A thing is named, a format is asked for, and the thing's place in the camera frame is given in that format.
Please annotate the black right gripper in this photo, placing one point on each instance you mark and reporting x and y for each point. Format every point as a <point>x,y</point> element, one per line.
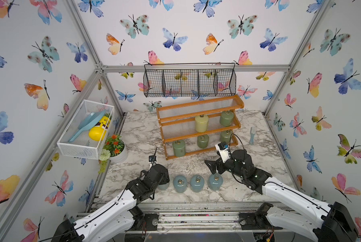
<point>219,163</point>

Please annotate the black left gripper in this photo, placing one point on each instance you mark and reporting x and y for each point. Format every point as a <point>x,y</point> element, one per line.
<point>166,178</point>

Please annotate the blue canister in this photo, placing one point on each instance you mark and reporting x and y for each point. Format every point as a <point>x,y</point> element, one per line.
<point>180,184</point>
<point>215,181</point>
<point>163,187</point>
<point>197,183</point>

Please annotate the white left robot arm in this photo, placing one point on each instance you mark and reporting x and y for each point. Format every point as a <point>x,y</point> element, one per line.
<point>119,215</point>

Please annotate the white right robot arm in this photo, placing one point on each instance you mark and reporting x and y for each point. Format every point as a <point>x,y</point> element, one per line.
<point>309,217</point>

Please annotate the orange wooden three-tier shelf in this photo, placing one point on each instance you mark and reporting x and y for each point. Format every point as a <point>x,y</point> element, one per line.
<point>177,122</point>

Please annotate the small green canister bottom middle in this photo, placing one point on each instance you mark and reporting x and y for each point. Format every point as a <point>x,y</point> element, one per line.
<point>202,141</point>

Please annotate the small green canister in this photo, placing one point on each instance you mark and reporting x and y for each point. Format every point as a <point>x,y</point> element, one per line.
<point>202,141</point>
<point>225,136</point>

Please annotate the small green canister bottom right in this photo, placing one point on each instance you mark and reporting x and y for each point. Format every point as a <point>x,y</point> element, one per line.
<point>225,136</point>

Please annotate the green canister bottom left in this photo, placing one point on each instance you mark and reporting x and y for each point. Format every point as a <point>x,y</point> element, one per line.
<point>179,148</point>

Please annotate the yellow-green canister middle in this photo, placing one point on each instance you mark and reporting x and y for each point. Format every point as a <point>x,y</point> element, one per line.
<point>201,123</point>

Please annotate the green canister middle right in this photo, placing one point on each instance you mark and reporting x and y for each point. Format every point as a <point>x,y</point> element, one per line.
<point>226,118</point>

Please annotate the potted orange flower plant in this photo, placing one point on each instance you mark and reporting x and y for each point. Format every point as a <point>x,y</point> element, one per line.
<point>114,150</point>

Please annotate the yellow mustard bottle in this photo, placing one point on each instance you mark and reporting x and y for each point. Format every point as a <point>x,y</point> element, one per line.
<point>98,132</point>

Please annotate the light blue dustpan scoop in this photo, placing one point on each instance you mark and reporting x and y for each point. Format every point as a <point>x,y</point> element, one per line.
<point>89,122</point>

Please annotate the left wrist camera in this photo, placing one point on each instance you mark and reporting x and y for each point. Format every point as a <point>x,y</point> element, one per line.
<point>152,159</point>

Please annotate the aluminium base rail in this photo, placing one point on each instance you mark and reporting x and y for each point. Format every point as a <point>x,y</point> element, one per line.
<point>197,221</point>

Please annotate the white mesh wall basket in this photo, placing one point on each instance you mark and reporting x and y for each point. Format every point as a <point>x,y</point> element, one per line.
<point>83,146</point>

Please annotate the black wire wall basket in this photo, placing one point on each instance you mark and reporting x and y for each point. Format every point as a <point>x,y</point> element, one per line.
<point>189,80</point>

